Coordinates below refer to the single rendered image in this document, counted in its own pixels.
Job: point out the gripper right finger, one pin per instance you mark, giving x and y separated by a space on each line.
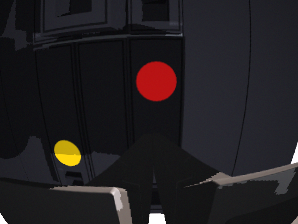
187 198

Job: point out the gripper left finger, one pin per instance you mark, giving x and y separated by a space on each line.
26 202

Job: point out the black server rack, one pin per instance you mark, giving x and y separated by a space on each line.
98 97

